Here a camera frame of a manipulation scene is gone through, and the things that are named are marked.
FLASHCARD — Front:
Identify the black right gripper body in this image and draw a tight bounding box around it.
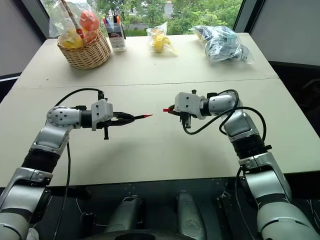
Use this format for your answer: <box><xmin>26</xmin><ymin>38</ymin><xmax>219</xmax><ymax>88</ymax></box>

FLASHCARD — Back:
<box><xmin>174</xmin><ymin>111</ymin><xmax>193</xmax><ymax>130</ymax></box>

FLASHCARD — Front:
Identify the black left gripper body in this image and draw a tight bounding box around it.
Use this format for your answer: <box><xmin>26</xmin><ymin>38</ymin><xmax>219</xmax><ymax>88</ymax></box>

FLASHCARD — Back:
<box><xmin>95</xmin><ymin>111</ymin><xmax>120</xmax><ymax>141</ymax></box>

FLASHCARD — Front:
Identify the black marker with red tip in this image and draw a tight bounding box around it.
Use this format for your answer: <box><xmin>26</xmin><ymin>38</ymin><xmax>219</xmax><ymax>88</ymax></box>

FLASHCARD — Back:
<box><xmin>130</xmin><ymin>113</ymin><xmax>154</xmax><ymax>121</ymax></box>

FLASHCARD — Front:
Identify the clear bag of yellow items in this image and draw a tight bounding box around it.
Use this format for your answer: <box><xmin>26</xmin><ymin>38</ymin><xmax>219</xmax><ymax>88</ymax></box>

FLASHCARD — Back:
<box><xmin>146</xmin><ymin>21</ymin><xmax>179</xmax><ymax>54</ymax></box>

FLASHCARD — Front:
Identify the woven wicker basket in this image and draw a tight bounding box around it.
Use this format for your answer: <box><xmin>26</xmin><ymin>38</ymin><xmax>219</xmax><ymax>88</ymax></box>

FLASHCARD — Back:
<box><xmin>56</xmin><ymin>0</ymin><xmax>112</xmax><ymax>70</ymax></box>

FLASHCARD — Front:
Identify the clear box of markers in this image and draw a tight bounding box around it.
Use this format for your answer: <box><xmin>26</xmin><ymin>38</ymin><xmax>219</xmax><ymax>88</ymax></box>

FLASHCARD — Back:
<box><xmin>103</xmin><ymin>23</ymin><xmax>127</xmax><ymax>53</ymax></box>

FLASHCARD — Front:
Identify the clear bag of blue items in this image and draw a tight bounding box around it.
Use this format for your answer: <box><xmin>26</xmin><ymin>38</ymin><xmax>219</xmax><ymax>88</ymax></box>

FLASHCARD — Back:
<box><xmin>188</xmin><ymin>24</ymin><xmax>255</xmax><ymax>63</ymax></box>

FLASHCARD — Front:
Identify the grey rounded shape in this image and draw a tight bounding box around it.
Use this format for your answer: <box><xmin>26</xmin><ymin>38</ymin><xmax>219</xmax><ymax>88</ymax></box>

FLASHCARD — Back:
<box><xmin>106</xmin><ymin>194</ymin><xmax>144</xmax><ymax>235</ymax></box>
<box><xmin>175</xmin><ymin>190</ymin><xmax>208</xmax><ymax>240</ymax></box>

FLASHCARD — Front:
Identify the yellow fruit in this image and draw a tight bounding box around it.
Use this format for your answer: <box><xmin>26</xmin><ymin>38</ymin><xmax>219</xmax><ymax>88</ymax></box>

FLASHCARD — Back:
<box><xmin>60</xmin><ymin>29</ymin><xmax>85</xmax><ymax>49</ymax></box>

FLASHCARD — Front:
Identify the window with green trees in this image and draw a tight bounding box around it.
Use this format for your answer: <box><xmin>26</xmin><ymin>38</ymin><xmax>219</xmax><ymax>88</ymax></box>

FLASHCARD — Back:
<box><xmin>41</xmin><ymin>0</ymin><xmax>245</xmax><ymax>36</ymax></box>

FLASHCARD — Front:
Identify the orange round fruit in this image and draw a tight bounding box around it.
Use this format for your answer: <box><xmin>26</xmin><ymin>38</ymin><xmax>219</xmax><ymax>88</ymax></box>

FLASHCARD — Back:
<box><xmin>79</xmin><ymin>9</ymin><xmax>100</xmax><ymax>31</ymax></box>

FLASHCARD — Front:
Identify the clear plastic bag of fruit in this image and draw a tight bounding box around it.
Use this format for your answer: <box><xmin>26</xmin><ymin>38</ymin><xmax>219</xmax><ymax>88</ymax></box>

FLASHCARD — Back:
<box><xmin>48</xmin><ymin>0</ymin><xmax>101</xmax><ymax>50</ymax></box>

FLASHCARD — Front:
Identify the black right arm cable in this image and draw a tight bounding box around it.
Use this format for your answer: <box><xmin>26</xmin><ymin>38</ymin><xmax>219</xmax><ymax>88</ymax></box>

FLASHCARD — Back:
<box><xmin>181</xmin><ymin>89</ymin><xmax>267</xmax><ymax>240</ymax></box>

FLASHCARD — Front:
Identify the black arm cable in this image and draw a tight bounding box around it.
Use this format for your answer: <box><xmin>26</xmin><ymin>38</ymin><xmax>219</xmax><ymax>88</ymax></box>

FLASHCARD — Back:
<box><xmin>181</xmin><ymin>89</ymin><xmax>267</xmax><ymax>240</ymax></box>
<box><xmin>53</xmin><ymin>87</ymin><xmax>106</xmax><ymax>240</ymax></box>

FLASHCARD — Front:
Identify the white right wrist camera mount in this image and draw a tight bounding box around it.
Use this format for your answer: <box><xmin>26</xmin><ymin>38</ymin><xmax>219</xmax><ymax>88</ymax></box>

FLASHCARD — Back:
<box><xmin>174</xmin><ymin>91</ymin><xmax>205</xmax><ymax>118</ymax></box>

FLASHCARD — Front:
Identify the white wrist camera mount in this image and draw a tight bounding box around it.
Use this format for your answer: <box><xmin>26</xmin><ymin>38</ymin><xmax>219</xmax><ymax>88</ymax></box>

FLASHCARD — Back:
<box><xmin>90</xmin><ymin>99</ymin><xmax>114</xmax><ymax>132</ymax></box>
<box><xmin>174</xmin><ymin>91</ymin><xmax>205</xmax><ymax>118</ymax></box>

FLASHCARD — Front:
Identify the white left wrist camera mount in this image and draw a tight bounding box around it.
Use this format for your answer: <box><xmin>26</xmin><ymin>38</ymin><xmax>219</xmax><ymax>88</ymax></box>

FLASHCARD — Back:
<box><xmin>90</xmin><ymin>99</ymin><xmax>114</xmax><ymax>132</ymax></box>

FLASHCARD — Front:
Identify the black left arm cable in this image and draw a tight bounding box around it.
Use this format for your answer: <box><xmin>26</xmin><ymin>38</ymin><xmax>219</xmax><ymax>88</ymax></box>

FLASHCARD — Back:
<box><xmin>53</xmin><ymin>87</ymin><xmax>106</xmax><ymax>240</ymax></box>

